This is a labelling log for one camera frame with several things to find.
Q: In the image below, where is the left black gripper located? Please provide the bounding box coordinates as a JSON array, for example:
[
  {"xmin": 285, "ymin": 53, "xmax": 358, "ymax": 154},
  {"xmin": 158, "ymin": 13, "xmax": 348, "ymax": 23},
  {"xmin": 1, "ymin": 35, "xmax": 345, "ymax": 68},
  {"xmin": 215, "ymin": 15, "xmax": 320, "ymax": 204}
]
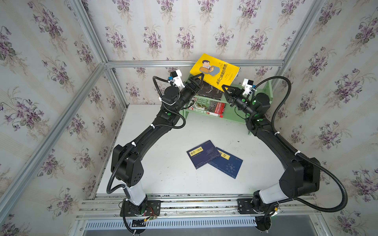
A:
[{"xmin": 173, "ymin": 72, "xmax": 201, "ymax": 115}]

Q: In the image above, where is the black book gold title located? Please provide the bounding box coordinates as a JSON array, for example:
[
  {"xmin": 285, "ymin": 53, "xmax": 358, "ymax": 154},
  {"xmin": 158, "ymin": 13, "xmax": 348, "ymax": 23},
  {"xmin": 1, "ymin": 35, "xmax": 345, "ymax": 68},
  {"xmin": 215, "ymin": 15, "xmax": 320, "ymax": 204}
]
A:
[{"xmin": 197, "ymin": 82, "xmax": 223, "ymax": 100}]

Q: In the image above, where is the yellow cartoon book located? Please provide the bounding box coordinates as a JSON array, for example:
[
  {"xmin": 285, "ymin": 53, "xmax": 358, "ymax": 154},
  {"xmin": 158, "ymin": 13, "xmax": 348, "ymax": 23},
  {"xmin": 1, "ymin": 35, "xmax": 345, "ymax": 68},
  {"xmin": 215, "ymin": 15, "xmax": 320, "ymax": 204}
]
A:
[{"xmin": 190, "ymin": 54, "xmax": 240, "ymax": 92}]

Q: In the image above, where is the green red plant book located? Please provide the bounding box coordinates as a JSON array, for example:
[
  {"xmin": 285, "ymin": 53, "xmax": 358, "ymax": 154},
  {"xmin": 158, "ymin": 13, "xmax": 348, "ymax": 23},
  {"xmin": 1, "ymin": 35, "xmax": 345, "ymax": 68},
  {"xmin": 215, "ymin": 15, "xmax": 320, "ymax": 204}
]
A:
[{"xmin": 188, "ymin": 97, "xmax": 225, "ymax": 118}]

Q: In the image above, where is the dark blue hardcover book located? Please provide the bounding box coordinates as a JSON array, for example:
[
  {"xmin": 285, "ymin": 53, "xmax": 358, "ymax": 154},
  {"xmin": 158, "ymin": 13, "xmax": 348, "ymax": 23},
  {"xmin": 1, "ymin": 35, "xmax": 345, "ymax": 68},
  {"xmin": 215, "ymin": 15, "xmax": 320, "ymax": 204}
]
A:
[{"xmin": 187, "ymin": 140, "xmax": 220, "ymax": 169}]

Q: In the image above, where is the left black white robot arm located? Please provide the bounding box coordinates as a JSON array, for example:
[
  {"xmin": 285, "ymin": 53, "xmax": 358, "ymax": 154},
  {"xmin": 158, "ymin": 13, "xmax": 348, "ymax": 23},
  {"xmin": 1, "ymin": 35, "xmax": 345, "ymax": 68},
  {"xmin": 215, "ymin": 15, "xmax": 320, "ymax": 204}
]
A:
[{"xmin": 106, "ymin": 70, "xmax": 204, "ymax": 208}]

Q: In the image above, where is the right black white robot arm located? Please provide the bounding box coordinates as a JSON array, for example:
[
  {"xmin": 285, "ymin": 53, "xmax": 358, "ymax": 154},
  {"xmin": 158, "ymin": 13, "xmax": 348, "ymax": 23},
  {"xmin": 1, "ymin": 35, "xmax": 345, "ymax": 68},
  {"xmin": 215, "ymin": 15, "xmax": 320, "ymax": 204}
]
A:
[{"xmin": 222, "ymin": 76, "xmax": 348, "ymax": 213}]

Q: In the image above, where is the blue thin booklet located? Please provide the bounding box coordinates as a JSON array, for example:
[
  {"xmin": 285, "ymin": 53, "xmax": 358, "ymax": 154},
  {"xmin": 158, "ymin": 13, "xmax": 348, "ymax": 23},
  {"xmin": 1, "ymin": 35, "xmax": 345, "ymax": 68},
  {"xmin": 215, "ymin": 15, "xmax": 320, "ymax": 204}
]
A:
[{"xmin": 209, "ymin": 148, "xmax": 243, "ymax": 179}]

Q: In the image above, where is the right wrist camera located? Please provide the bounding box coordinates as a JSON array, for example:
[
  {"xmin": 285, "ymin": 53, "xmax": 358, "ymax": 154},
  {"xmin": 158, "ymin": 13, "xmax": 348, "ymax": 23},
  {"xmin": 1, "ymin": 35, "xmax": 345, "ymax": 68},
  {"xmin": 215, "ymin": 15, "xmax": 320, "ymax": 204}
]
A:
[{"xmin": 242, "ymin": 79, "xmax": 256, "ymax": 96}]

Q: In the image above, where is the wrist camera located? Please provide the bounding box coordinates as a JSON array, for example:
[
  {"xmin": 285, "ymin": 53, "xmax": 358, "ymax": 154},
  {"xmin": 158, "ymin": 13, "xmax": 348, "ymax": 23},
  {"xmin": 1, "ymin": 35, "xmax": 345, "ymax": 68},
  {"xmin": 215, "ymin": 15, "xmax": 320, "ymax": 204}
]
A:
[
  {"xmin": 168, "ymin": 69, "xmax": 185, "ymax": 90},
  {"xmin": 242, "ymin": 79, "xmax": 256, "ymax": 96}
]

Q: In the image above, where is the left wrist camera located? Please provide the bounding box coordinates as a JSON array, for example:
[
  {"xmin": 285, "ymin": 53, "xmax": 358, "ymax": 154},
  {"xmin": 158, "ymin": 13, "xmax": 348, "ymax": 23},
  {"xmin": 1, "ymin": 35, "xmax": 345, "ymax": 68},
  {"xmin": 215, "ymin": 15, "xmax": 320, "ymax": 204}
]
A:
[{"xmin": 168, "ymin": 69, "xmax": 185, "ymax": 90}]

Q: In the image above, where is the aluminium frame horizontal bar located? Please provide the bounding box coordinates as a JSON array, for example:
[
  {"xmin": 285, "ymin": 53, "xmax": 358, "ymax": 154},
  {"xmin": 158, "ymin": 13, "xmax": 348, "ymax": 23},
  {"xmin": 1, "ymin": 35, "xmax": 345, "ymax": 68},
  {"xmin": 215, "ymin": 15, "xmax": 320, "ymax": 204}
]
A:
[{"xmin": 105, "ymin": 60, "xmax": 284, "ymax": 68}]

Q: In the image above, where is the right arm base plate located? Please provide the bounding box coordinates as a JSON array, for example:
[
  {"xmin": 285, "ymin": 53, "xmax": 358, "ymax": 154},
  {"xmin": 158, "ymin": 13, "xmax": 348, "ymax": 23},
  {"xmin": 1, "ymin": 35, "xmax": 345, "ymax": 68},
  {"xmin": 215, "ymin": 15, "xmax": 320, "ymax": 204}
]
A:
[{"xmin": 237, "ymin": 197, "xmax": 260, "ymax": 214}]

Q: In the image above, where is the aluminium mounting rail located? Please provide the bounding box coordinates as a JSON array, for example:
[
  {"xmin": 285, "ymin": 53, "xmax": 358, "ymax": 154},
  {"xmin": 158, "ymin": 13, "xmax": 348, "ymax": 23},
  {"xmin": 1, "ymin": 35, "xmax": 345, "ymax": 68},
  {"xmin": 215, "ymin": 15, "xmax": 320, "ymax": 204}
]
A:
[{"xmin": 75, "ymin": 193, "xmax": 321, "ymax": 220}]

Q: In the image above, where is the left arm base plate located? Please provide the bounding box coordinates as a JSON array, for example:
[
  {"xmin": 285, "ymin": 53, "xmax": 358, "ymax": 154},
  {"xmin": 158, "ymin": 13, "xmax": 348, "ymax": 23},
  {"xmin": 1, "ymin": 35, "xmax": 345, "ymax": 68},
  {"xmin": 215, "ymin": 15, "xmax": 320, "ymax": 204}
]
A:
[{"xmin": 120, "ymin": 200, "xmax": 161, "ymax": 217}]

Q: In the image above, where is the white slotted cable duct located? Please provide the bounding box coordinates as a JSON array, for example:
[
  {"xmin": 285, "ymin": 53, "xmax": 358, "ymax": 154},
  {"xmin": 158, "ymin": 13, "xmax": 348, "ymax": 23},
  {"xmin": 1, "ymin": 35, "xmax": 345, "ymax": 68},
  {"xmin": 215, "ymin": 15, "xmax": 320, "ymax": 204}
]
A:
[{"xmin": 85, "ymin": 216, "xmax": 257, "ymax": 231}]

